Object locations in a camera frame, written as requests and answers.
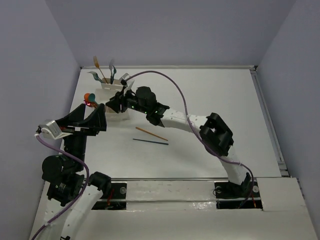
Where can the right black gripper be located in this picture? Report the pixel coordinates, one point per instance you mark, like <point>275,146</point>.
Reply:
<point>116,101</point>

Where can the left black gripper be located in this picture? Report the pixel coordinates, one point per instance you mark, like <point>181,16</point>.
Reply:
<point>81,128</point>

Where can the teal spoon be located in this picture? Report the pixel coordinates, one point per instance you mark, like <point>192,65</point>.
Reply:
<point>92,100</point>

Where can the orange copper spoon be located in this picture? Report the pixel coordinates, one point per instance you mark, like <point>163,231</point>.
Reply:
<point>86,97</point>

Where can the teal fork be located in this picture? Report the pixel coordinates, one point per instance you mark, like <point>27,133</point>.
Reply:
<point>97,78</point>
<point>114,71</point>

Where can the pink handled silver fork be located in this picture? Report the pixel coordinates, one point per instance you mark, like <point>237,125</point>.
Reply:
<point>110,65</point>

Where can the orange chopstick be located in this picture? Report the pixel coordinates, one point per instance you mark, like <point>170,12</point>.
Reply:
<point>150,133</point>

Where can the orange gold fork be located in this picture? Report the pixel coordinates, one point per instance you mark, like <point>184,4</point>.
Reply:
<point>97,65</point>

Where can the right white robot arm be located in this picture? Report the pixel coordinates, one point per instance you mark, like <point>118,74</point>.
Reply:
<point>212,131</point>

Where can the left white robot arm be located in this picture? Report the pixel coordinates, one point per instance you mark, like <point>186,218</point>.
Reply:
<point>72,189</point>

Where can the dark blue chopstick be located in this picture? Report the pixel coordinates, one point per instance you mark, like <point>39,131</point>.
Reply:
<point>150,141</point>

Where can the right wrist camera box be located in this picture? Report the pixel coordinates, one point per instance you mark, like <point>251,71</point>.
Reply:
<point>127,83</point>

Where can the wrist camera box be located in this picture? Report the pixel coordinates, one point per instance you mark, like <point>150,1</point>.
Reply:
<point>127,83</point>
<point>50,130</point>

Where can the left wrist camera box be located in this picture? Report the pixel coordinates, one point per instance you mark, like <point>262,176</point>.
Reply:
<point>50,130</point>

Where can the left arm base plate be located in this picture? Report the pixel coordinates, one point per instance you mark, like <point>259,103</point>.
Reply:
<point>115,200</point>

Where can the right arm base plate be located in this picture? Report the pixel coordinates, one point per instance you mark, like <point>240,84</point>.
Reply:
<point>226,199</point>

